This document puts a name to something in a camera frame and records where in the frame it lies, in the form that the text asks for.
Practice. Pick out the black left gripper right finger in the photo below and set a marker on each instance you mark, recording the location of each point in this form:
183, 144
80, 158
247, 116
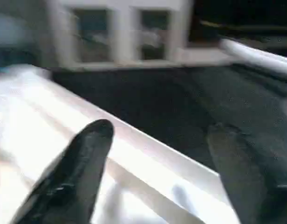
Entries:
255, 186

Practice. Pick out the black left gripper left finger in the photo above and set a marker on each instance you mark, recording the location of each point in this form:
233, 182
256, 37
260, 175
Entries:
71, 182

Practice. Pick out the white plastic table top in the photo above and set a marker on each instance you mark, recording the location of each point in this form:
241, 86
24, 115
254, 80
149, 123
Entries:
41, 121

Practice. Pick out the white plastic table leg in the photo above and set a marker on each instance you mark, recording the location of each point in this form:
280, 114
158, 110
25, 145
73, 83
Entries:
260, 56

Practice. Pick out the black work mat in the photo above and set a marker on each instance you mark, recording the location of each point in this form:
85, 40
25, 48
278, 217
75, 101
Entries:
181, 107

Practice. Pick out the white glass door cabinet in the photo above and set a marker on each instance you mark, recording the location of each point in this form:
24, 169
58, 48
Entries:
120, 32

